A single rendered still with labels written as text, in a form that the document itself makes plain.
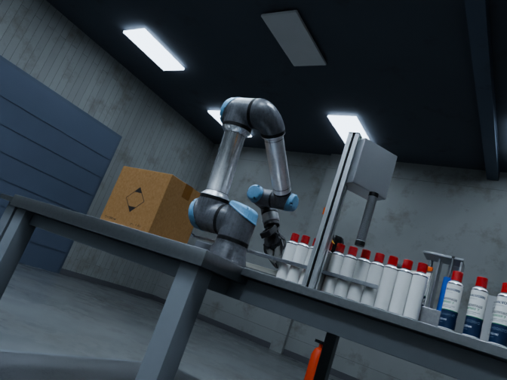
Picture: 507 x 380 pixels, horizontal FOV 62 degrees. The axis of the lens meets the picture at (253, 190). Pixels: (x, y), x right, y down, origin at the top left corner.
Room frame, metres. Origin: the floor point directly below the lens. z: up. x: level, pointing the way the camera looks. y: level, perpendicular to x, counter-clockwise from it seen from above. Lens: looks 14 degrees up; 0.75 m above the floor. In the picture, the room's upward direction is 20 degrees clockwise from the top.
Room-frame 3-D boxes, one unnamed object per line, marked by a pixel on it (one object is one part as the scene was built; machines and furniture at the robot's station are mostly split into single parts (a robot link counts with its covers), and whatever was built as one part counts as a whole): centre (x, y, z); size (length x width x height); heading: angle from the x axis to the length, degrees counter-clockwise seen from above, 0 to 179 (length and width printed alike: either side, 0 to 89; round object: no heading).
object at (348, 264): (1.62, -0.45, 0.98); 0.05 x 0.05 x 0.20
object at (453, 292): (1.42, -0.76, 0.98); 0.05 x 0.05 x 0.20
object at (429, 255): (1.53, -0.76, 1.14); 0.14 x 0.11 x 0.01; 56
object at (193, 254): (1.61, 0.15, 0.81); 0.90 x 0.90 x 0.04; 54
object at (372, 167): (1.56, -0.40, 1.38); 0.17 x 0.10 x 0.19; 111
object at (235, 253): (1.50, 0.01, 0.89); 0.15 x 0.15 x 0.10
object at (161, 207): (1.83, 0.38, 0.99); 0.30 x 0.24 x 0.27; 56
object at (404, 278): (1.51, -0.62, 0.98); 0.05 x 0.05 x 0.20
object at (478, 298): (1.37, -0.82, 0.98); 0.05 x 0.05 x 0.20
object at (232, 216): (1.51, 0.01, 1.00); 0.13 x 0.12 x 0.14; 57
